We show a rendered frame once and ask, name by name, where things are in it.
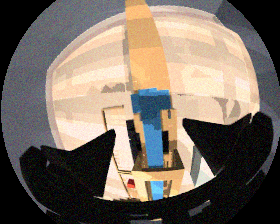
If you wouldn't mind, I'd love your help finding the red cube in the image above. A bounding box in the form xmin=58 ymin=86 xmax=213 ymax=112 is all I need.
xmin=126 ymin=178 xmax=135 ymax=188

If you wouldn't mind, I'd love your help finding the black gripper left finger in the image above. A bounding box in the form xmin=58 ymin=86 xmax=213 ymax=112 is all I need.
xmin=40 ymin=128 xmax=116 ymax=198

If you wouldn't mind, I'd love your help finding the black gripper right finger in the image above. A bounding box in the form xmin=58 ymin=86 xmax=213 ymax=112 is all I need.
xmin=181 ymin=113 xmax=252 ymax=176

